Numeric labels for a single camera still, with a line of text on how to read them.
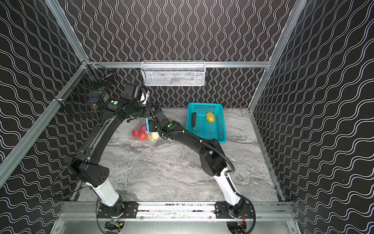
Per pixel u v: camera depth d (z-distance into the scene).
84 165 0.43
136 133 0.98
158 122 0.69
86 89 0.97
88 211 0.76
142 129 0.84
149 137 0.91
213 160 0.55
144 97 0.63
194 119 1.10
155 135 0.90
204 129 1.10
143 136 0.89
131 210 0.74
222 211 0.73
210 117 1.10
